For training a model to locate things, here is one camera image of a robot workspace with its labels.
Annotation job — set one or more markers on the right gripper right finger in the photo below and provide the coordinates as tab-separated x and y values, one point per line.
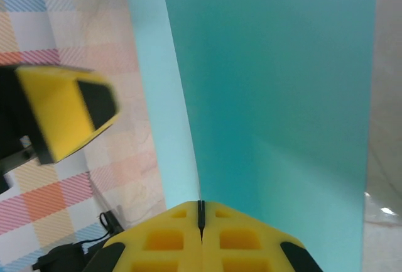
242	243

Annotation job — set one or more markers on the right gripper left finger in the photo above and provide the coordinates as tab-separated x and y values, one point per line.
163	243

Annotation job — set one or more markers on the teal square paper sheet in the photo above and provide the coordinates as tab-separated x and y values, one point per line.
267	96

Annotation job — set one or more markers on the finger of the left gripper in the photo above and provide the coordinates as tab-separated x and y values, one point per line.
59	112

